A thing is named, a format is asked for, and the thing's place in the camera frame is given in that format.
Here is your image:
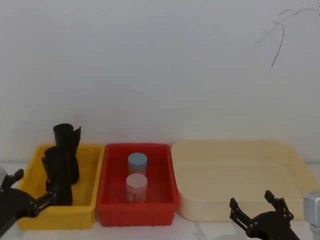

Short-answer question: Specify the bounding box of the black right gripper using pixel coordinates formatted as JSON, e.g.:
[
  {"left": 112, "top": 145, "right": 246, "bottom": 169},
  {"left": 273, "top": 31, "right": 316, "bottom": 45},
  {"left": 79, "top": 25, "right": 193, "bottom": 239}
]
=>
[{"left": 229, "top": 190, "right": 301, "bottom": 240}]

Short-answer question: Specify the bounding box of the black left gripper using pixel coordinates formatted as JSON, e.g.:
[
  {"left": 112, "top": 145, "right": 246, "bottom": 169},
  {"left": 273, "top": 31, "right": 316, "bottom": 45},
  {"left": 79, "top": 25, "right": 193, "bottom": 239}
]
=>
[{"left": 0, "top": 168, "right": 58, "bottom": 238}]

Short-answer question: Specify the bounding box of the cream plastic tray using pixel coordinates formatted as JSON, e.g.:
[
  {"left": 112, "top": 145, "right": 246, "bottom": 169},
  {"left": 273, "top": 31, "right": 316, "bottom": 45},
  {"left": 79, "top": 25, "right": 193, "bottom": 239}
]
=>
[{"left": 170, "top": 140, "right": 320, "bottom": 223}]

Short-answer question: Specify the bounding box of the yellow plastic bin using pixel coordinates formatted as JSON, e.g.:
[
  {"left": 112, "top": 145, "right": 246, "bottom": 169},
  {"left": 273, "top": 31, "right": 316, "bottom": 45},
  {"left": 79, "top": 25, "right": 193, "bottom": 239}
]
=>
[{"left": 15, "top": 143, "right": 106, "bottom": 231}]

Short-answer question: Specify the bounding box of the red plastic bin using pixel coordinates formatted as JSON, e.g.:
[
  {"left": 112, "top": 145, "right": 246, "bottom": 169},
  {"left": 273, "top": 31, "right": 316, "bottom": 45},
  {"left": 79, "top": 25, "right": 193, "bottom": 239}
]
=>
[{"left": 95, "top": 142, "right": 180, "bottom": 228}]

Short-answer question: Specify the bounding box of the clear jar with pink lid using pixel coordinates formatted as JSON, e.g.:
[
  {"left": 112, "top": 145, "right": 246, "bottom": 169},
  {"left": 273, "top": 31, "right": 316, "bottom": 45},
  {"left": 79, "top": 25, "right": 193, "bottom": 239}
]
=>
[{"left": 125, "top": 173, "right": 148, "bottom": 204}]

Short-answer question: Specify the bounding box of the clear jar with blue lid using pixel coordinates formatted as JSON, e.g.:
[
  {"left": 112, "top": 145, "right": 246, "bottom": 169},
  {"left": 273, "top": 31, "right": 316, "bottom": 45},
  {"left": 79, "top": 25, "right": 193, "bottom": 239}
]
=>
[{"left": 127, "top": 152, "right": 149, "bottom": 177}]

